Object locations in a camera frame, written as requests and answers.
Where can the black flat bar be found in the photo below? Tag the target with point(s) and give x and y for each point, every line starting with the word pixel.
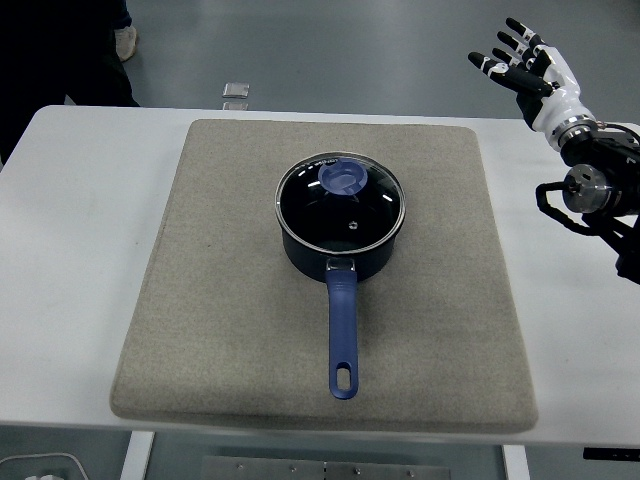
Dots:
pixel 612 454

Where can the beige fabric mat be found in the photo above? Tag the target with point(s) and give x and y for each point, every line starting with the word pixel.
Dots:
pixel 225 300

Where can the grey bin with white rim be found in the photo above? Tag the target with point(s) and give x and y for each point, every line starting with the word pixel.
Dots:
pixel 30 462

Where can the white table leg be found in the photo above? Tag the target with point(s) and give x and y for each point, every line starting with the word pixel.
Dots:
pixel 136 457
pixel 516 464

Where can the person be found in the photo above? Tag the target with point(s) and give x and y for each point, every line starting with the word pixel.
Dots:
pixel 75 50

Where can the grey metal plate with screws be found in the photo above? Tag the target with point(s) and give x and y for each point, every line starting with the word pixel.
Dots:
pixel 325 470

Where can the glass lid with blue knob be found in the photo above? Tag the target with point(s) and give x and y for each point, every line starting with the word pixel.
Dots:
pixel 320 215

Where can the silver floor socket plate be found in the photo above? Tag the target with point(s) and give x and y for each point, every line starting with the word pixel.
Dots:
pixel 235 90
pixel 235 106

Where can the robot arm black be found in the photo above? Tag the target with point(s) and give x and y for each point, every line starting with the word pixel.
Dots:
pixel 595 187

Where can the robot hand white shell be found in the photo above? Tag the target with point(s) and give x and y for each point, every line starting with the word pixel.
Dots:
pixel 562 100

